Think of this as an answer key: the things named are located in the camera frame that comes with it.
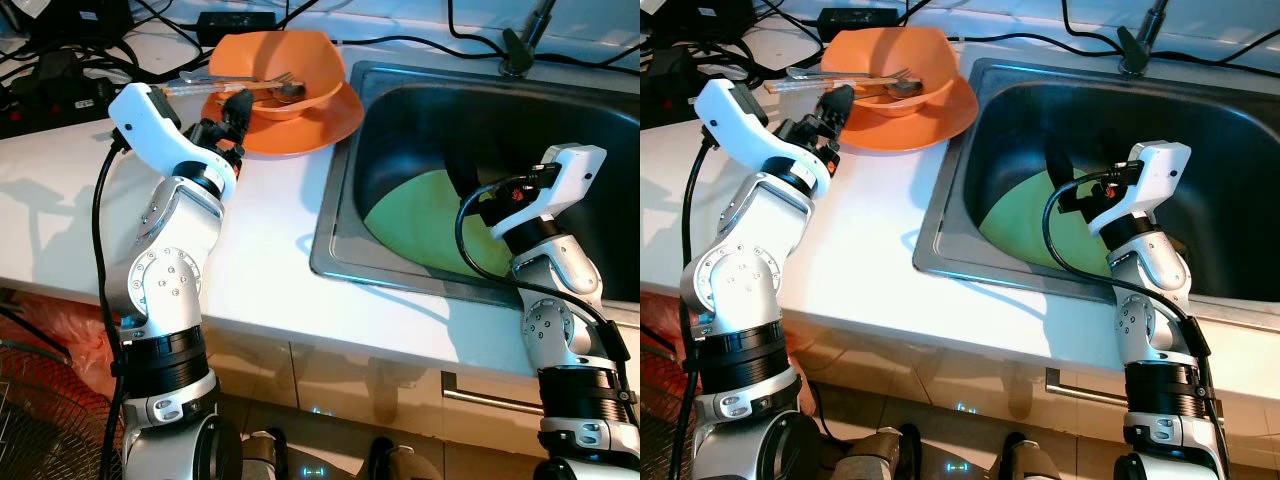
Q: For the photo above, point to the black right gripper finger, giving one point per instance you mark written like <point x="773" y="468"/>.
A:
<point x="1061" y="162"/>
<point x="465" y="175"/>

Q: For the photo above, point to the orange plastic bowl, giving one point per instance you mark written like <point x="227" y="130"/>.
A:
<point x="915" y="55"/>
<point x="300" y="60"/>

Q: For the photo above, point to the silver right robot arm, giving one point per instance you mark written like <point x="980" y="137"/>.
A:
<point x="555" y="330"/>
<point x="1150" y="330"/>

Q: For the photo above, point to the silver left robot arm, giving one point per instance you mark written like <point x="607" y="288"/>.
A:
<point x="165" y="270"/>
<point x="745" y="280"/>

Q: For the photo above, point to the white kitchen cabinet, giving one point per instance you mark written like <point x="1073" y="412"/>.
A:
<point x="950" y="380"/>
<point x="350" y="390"/>

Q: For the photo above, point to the stainless steel sink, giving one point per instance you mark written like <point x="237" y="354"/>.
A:
<point x="1100" y="110"/>
<point x="500" y="110"/>

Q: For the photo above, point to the green plastic plate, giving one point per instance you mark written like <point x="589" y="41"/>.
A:
<point x="1020" y="225"/>
<point x="420" y="225"/>

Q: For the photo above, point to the orange plastic plate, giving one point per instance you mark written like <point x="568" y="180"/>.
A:
<point x="940" y="128"/>
<point x="320" y="130"/>

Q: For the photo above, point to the black power adapter brick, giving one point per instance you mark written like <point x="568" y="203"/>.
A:
<point x="858" y="20"/>
<point x="235" y="25"/>

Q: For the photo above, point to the dark metal faucet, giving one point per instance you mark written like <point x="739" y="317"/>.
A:
<point x="1132" y="50"/>
<point x="517" y="55"/>

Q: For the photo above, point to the black power strip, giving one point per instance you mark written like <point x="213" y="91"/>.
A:
<point x="675" y="90"/>
<point x="50" y="95"/>

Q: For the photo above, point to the black charger block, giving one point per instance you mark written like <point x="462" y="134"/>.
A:
<point x="80" y="20"/>
<point x="700" y="15"/>

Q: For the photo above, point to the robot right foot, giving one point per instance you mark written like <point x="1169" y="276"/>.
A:
<point x="400" y="462"/>
<point x="1020" y="460"/>

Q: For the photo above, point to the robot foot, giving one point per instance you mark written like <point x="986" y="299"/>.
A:
<point x="265" y="455"/>
<point x="400" y="462"/>
<point x="880" y="455"/>
<point x="1020" y="460"/>

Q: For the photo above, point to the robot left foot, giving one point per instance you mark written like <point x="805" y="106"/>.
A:
<point x="880" y="455"/>
<point x="265" y="455"/>

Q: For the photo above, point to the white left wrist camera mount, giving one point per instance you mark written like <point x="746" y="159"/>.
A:
<point x="150" y="125"/>
<point x="740" y="120"/>

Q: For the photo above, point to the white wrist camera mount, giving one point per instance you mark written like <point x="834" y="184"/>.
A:
<point x="740" y="120"/>
<point x="150" y="125"/>
<point x="1155" y="170"/>
<point x="570" y="175"/>

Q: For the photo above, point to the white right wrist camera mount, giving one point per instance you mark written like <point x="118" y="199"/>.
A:
<point x="570" y="175"/>
<point x="1155" y="170"/>

